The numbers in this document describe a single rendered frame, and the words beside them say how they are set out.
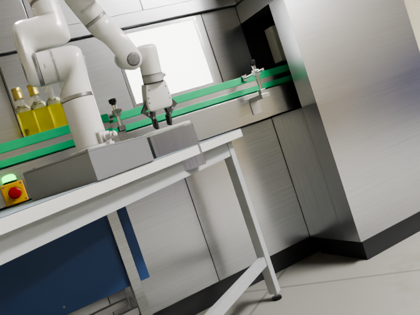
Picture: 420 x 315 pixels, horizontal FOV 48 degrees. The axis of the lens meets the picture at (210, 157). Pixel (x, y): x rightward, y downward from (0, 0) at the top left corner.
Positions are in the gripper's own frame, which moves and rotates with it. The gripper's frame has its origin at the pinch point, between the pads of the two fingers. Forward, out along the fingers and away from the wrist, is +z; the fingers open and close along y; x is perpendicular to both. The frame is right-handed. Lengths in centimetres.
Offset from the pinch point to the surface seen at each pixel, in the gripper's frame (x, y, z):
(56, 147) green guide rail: -10.3, 37.6, -0.2
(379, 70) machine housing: 6, -111, 5
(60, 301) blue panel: 2, 53, 50
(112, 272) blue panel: 3, 33, 48
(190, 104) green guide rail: -18.2, -22.4, 0.2
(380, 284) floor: 46, -56, 77
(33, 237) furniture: 52, 59, 6
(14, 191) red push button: 3, 57, 7
